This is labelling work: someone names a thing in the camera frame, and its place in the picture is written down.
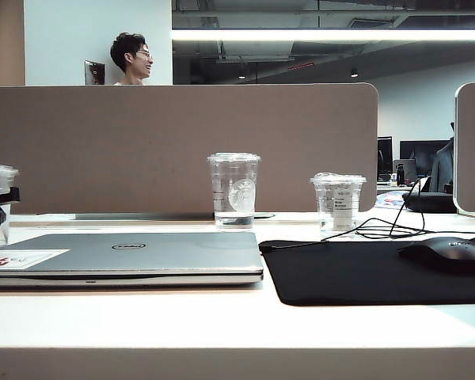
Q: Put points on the wide black monitor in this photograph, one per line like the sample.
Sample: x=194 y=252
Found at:
x=417 y=152

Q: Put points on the grey Dell laptop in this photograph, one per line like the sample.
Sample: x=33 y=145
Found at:
x=162 y=253

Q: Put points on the black computer mouse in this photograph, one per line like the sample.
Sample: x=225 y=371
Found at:
x=443 y=255

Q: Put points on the long ceiling light strip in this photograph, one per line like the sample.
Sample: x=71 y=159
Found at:
x=320 y=35

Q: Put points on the metal wall switch plate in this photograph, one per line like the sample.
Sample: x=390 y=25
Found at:
x=94 y=73

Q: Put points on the black mouse pad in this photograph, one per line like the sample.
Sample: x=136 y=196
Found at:
x=340 y=273

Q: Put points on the black pouch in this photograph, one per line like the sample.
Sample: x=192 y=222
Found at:
x=435 y=200

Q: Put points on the man with glasses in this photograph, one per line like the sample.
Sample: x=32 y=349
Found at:
x=132 y=59

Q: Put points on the tall clear cup, siren logo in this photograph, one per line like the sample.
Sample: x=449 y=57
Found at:
x=233 y=178

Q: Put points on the white and red sticker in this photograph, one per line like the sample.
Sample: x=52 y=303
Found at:
x=27 y=259

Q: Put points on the wide brown desk divider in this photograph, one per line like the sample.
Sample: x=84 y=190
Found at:
x=182 y=138

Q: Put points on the short clear cup, white label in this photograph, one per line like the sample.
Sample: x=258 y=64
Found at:
x=324 y=206

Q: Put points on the grey jacket on chair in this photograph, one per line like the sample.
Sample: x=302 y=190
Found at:
x=443 y=166

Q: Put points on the dark bottle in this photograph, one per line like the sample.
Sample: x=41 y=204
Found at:
x=400 y=176

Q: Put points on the narrow black monitor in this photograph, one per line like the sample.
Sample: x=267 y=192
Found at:
x=384 y=158

